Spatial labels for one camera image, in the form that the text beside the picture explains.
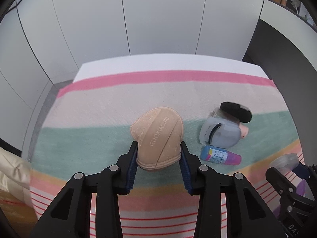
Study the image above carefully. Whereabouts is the blue purple bottle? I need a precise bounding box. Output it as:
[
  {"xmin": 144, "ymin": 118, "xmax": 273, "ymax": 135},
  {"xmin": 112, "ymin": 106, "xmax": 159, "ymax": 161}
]
[{"xmin": 201, "ymin": 145, "xmax": 242, "ymax": 165}]

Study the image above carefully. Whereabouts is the peach makeup sponge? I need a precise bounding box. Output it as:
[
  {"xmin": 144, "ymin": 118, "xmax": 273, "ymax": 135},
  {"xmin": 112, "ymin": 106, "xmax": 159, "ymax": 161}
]
[{"xmin": 130, "ymin": 107, "xmax": 184, "ymax": 171}]

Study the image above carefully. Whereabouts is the striped colourful cloth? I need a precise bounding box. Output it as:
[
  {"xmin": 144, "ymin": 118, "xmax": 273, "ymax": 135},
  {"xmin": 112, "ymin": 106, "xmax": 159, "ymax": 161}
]
[{"xmin": 30, "ymin": 70, "xmax": 304, "ymax": 237}]

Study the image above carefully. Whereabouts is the brown cardboard box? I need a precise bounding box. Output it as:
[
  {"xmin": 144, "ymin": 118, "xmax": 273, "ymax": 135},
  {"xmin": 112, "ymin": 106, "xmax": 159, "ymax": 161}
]
[{"xmin": 0, "ymin": 190, "xmax": 38, "ymax": 237}]

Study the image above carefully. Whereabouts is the cream padded chair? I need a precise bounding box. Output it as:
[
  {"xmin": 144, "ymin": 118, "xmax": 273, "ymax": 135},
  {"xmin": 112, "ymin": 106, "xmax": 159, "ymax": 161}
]
[{"xmin": 0, "ymin": 148, "xmax": 33, "ymax": 207}]

